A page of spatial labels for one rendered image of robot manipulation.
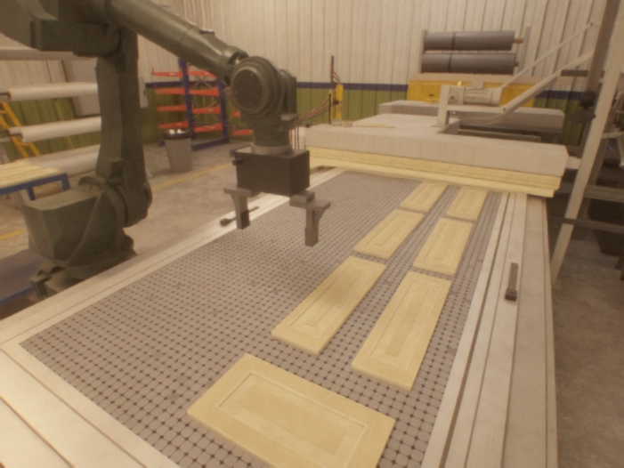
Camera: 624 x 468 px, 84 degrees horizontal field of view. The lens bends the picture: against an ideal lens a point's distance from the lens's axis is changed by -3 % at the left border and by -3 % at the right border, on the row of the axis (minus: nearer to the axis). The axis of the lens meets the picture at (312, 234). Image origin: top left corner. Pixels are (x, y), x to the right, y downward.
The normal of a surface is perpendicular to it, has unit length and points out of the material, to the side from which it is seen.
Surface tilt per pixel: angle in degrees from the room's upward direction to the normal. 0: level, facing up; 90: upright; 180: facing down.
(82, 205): 90
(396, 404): 0
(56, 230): 90
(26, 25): 90
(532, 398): 0
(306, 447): 12
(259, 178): 90
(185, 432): 0
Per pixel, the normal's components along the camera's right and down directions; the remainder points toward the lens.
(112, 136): -0.45, 0.21
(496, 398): 0.00, -0.91
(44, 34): 0.80, 0.54
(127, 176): 0.87, 0.12
